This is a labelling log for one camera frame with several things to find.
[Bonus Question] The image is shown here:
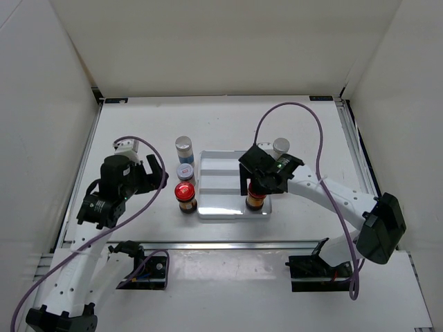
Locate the tall silver-capped shaker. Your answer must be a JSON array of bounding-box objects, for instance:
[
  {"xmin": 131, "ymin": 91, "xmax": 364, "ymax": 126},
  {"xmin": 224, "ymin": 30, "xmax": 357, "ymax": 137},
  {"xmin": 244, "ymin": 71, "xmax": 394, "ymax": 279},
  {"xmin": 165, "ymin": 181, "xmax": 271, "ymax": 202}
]
[
  {"xmin": 175, "ymin": 136, "xmax": 195, "ymax": 165},
  {"xmin": 272, "ymin": 138, "xmax": 290, "ymax": 160}
]

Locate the left short white-lid jar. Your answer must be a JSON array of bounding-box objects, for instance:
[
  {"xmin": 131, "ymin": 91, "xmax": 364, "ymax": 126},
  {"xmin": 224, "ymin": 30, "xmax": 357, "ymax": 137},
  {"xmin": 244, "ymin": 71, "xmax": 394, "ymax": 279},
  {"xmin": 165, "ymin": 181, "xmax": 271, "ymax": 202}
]
[{"xmin": 177, "ymin": 163, "xmax": 196, "ymax": 185}]

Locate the right tall silver-capped shaker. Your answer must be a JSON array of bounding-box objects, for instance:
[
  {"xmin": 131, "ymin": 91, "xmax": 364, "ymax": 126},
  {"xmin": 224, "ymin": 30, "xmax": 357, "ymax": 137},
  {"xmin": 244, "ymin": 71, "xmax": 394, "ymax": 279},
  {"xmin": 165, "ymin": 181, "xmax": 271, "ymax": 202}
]
[{"xmin": 272, "ymin": 138, "xmax": 290, "ymax": 160}]

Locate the aluminium front rail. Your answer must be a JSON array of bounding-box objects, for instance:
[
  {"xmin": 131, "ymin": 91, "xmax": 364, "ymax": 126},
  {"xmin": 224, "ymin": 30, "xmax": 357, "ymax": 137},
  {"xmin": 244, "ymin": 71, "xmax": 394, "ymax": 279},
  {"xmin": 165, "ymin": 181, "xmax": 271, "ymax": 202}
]
[{"xmin": 58, "ymin": 239, "xmax": 333, "ymax": 251}]

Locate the aluminium rail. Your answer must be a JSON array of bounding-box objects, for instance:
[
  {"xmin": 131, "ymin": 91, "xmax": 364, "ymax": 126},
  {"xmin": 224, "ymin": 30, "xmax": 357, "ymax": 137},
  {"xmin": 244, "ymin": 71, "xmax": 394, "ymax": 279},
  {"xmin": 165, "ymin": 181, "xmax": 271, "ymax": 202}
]
[
  {"xmin": 58, "ymin": 239, "xmax": 333, "ymax": 251},
  {"xmin": 334, "ymin": 97, "xmax": 381, "ymax": 196},
  {"xmin": 49, "ymin": 86, "xmax": 104, "ymax": 253}
]

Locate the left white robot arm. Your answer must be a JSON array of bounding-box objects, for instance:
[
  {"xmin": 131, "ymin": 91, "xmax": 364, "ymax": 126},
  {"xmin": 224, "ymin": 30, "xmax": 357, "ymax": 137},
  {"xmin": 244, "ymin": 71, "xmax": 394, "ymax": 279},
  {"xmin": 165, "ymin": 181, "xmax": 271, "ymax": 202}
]
[{"xmin": 26, "ymin": 152, "xmax": 168, "ymax": 331}]

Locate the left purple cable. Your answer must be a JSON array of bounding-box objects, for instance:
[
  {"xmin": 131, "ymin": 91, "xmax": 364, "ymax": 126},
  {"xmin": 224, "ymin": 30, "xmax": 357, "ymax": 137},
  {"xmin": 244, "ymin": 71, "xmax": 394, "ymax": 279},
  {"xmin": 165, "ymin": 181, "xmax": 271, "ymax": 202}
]
[{"xmin": 10, "ymin": 136, "xmax": 166, "ymax": 332}]

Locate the left tall silver-capped shaker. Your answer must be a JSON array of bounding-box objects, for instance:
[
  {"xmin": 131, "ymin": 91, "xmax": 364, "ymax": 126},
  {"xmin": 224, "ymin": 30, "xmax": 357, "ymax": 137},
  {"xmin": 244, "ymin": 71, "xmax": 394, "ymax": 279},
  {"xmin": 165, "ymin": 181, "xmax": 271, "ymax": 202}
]
[{"xmin": 175, "ymin": 136, "xmax": 195, "ymax": 165}]

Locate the aluminium right rail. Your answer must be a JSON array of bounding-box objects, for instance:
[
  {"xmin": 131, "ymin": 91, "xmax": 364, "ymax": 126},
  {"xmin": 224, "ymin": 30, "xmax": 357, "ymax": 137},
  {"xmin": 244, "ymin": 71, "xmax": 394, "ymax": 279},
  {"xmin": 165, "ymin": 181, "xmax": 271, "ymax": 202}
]
[{"xmin": 334, "ymin": 97, "xmax": 381, "ymax": 196}]

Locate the aluminium left rail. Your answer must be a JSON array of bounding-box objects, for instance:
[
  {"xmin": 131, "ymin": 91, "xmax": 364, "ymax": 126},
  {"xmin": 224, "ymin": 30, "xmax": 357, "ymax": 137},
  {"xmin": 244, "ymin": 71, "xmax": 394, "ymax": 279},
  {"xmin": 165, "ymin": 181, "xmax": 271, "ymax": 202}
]
[{"xmin": 49, "ymin": 86, "xmax": 104, "ymax": 253}]

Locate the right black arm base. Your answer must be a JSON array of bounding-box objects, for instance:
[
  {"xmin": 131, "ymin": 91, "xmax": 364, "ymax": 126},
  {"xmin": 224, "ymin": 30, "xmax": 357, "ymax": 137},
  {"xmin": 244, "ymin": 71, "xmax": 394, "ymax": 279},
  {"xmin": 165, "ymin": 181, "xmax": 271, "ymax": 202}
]
[{"xmin": 285, "ymin": 238, "xmax": 352, "ymax": 293}]

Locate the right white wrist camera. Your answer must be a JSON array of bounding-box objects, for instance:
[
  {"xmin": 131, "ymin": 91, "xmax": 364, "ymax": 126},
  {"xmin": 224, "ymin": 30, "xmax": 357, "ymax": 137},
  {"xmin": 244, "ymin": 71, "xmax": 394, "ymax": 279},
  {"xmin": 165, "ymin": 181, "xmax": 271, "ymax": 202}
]
[{"xmin": 257, "ymin": 142, "xmax": 273, "ymax": 154}]

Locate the purple cable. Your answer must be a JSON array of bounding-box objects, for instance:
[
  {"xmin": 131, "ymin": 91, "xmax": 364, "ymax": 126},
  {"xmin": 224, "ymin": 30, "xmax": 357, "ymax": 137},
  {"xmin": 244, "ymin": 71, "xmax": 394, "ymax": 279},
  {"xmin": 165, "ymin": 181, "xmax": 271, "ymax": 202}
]
[
  {"xmin": 10, "ymin": 136, "xmax": 166, "ymax": 332},
  {"xmin": 254, "ymin": 101, "xmax": 365, "ymax": 301}
]

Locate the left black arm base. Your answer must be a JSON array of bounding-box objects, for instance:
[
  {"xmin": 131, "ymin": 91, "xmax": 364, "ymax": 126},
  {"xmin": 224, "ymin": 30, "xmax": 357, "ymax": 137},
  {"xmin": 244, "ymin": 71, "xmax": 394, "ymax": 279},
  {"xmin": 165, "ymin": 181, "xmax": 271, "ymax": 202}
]
[{"xmin": 108, "ymin": 241, "xmax": 170, "ymax": 291}]

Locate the white divided organizer tray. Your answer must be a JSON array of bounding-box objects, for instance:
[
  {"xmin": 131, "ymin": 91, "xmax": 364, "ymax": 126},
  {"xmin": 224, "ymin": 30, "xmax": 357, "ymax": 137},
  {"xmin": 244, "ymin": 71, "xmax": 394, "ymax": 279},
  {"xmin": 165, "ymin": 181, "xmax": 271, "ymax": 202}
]
[{"xmin": 197, "ymin": 151, "xmax": 272, "ymax": 223}]

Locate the red-lid chili sauce jar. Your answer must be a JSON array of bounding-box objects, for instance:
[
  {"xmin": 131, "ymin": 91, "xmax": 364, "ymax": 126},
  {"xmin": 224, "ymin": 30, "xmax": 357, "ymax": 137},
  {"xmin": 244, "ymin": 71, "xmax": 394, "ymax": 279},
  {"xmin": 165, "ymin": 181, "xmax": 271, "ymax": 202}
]
[
  {"xmin": 174, "ymin": 182, "xmax": 197, "ymax": 214},
  {"xmin": 245, "ymin": 183, "xmax": 266, "ymax": 211}
]

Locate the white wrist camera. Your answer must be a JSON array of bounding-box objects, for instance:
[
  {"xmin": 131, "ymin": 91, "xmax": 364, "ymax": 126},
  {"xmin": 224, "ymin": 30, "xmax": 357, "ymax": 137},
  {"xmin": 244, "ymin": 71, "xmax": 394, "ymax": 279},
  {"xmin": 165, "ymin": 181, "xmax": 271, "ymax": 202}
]
[
  {"xmin": 257, "ymin": 142, "xmax": 273, "ymax": 154},
  {"xmin": 113, "ymin": 139, "xmax": 141, "ymax": 165}
]

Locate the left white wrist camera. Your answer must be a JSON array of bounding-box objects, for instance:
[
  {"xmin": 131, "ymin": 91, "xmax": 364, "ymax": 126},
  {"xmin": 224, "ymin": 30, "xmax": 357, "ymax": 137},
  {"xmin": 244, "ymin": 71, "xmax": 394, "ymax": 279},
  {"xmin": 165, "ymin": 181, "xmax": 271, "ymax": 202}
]
[{"xmin": 113, "ymin": 139, "xmax": 141, "ymax": 165}]

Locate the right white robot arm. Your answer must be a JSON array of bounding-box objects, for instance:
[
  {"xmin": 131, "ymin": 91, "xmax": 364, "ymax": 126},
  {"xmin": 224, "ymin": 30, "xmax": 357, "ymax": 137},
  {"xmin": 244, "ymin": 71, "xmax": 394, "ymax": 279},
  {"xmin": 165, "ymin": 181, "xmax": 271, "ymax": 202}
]
[{"xmin": 239, "ymin": 145, "xmax": 406, "ymax": 277}]

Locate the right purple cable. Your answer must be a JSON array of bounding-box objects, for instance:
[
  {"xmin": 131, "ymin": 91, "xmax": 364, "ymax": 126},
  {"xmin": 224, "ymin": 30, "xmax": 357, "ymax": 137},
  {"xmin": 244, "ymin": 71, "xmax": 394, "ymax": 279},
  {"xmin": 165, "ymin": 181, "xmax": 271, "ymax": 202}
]
[{"xmin": 254, "ymin": 101, "xmax": 365, "ymax": 301}]

